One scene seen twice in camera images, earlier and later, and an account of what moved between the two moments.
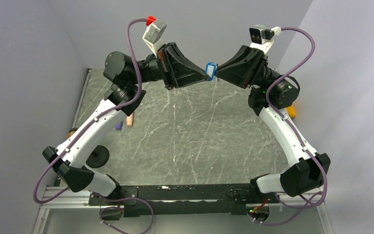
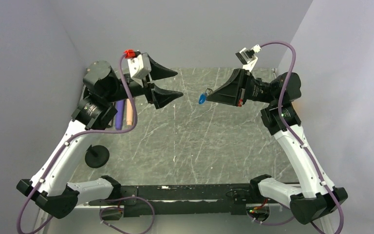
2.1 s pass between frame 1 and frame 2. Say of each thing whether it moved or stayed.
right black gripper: moved
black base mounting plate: stayed
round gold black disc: stayed
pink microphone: stayed
